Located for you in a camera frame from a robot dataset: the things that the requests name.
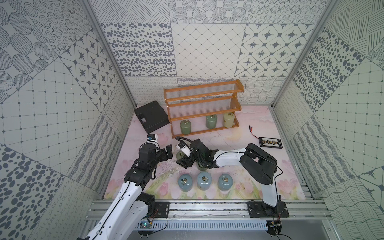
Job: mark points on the aluminium mounting rail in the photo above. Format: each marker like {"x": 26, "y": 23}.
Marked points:
{"x": 182, "y": 209}

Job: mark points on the pale yellow canister bottom right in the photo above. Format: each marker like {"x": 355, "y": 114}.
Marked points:
{"x": 228, "y": 120}

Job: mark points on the black terminal board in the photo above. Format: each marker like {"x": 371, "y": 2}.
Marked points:
{"x": 270, "y": 143}

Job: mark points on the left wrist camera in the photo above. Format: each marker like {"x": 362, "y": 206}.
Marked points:
{"x": 153, "y": 139}

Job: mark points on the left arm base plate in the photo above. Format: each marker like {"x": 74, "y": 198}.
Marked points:
{"x": 158, "y": 210}

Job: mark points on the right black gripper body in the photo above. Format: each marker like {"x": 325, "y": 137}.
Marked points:
{"x": 196, "y": 158}

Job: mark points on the floral pink table mat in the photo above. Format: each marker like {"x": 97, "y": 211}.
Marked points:
{"x": 254, "y": 122}

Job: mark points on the wooden three-tier shelf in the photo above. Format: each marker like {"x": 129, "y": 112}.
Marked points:
{"x": 187, "y": 103}

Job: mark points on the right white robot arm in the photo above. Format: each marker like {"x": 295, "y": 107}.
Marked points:
{"x": 258, "y": 163}

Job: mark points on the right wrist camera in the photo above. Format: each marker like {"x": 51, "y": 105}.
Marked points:
{"x": 184, "y": 148}

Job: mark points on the black plastic case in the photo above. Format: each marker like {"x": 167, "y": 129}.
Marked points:
{"x": 152, "y": 116}

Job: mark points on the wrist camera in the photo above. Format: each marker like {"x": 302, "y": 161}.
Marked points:
{"x": 153, "y": 139}
{"x": 184, "y": 148}

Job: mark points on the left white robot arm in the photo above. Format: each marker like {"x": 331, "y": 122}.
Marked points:
{"x": 131, "y": 204}

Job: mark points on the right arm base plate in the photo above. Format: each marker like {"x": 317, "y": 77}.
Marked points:
{"x": 262, "y": 210}

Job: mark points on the blue canister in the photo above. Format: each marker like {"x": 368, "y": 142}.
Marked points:
{"x": 185, "y": 182}
{"x": 204, "y": 181}
{"x": 225, "y": 182}

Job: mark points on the green canister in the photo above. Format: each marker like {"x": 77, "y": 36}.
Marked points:
{"x": 201, "y": 168}
{"x": 180, "y": 155}
{"x": 186, "y": 127}
{"x": 211, "y": 121}

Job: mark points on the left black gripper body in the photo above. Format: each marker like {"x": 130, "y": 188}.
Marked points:
{"x": 163, "y": 153}

